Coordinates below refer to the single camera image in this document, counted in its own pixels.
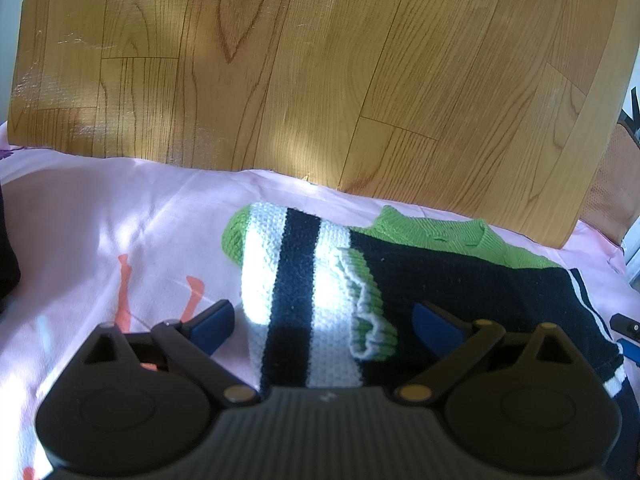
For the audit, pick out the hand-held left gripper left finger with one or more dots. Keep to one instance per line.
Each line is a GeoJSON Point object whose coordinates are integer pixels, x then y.
{"type": "Point", "coordinates": [215, 329]}

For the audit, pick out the black tape strip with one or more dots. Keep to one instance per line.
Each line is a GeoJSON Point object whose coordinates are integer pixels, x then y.
{"type": "Point", "coordinates": [632, 120]}

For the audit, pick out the wood pattern floor mat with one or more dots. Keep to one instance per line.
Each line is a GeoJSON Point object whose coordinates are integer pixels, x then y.
{"type": "Point", "coordinates": [310, 70]}

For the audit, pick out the black red clothes pile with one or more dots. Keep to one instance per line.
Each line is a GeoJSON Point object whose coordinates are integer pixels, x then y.
{"type": "Point", "coordinates": [6, 260]}

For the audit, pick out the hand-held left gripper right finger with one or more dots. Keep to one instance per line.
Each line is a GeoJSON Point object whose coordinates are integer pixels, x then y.
{"type": "Point", "coordinates": [434, 327]}

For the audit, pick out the pink floral bedsheet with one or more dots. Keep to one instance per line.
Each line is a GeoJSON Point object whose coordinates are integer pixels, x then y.
{"type": "Point", "coordinates": [125, 230]}

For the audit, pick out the green navy white striped sweater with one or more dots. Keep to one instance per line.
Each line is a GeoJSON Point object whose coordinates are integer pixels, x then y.
{"type": "Point", "coordinates": [450, 275]}

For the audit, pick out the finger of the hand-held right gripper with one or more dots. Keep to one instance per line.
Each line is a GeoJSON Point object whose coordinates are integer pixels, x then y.
{"type": "Point", "coordinates": [630, 325]}

